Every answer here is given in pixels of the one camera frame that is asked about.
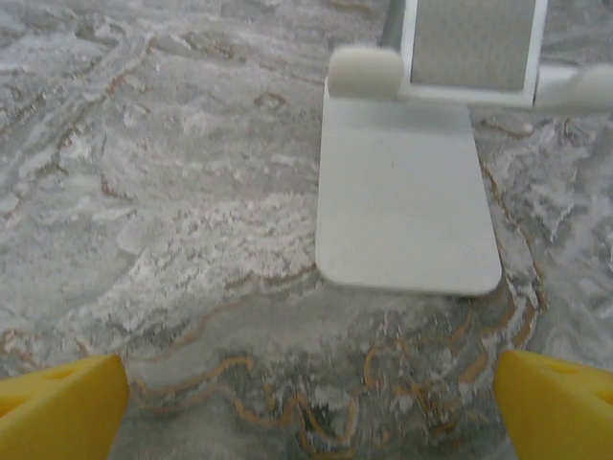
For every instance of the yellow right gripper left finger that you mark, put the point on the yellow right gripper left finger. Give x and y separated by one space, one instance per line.
62 407

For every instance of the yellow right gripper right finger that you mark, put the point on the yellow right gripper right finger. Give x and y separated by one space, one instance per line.
555 407

